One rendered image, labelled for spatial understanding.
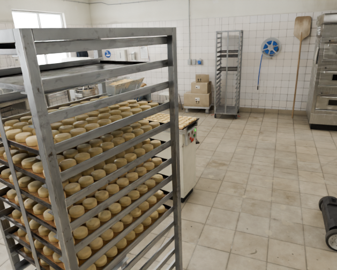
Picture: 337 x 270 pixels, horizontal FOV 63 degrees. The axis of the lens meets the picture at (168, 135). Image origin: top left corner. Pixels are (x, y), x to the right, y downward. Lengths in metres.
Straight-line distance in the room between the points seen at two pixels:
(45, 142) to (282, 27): 6.04
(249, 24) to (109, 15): 3.52
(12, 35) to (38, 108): 0.18
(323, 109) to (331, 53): 0.97
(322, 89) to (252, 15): 2.16
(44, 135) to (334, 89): 5.27
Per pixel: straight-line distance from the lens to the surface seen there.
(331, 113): 5.76
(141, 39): 1.05
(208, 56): 6.72
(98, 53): 1.46
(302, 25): 6.47
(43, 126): 0.77
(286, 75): 6.57
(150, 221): 1.36
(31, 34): 0.75
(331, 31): 5.55
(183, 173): 2.95
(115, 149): 0.99
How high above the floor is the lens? 1.79
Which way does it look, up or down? 20 degrees down
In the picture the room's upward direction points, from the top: 2 degrees counter-clockwise
